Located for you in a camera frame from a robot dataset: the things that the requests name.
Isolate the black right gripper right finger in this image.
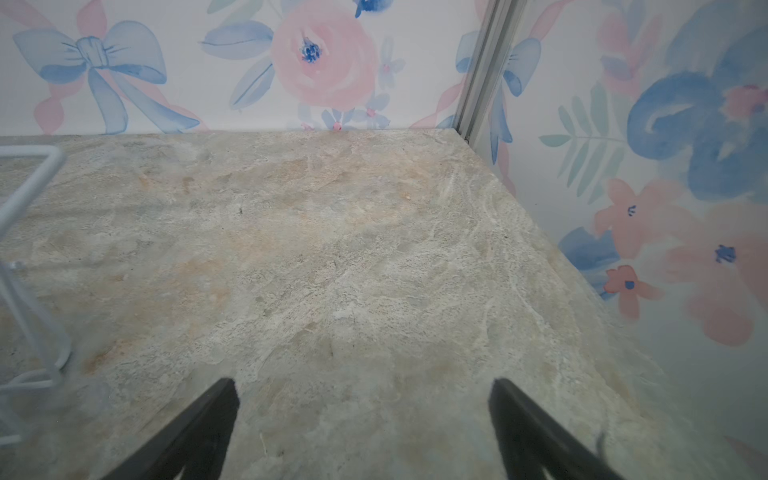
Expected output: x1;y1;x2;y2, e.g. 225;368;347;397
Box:
488;378;622;480

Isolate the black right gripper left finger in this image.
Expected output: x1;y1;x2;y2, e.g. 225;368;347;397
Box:
105;378;240;479

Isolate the white wire dish rack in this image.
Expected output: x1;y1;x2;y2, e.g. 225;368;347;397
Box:
1;145;72;446

